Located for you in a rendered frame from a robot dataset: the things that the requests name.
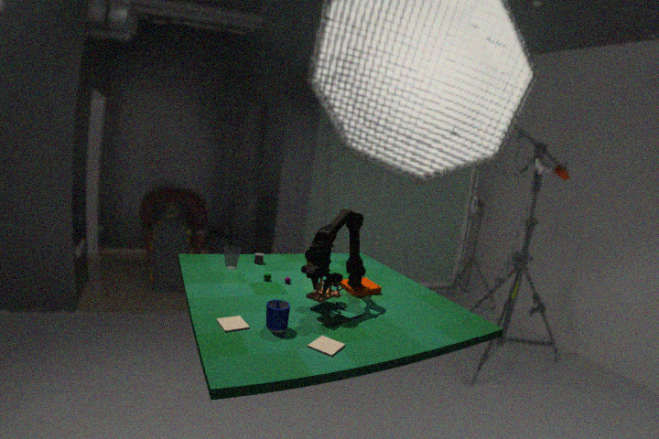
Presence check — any beige flat square tile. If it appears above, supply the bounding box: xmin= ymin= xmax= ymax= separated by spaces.
xmin=308 ymin=336 xmax=345 ymax=357
xmin=217 ymin=316 xmax=250 ymax=332

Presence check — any blue mug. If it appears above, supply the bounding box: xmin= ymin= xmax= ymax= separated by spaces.
xmin=266 ymin=299 xmax=290 ymax=332

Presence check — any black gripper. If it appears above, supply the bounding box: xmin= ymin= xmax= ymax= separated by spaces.
xmin=301 ymin=259 xmax=343 ymax=294

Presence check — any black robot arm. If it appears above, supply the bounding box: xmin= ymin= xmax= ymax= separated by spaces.
xmin=305 ymin=209 xmax=366 ymax=287

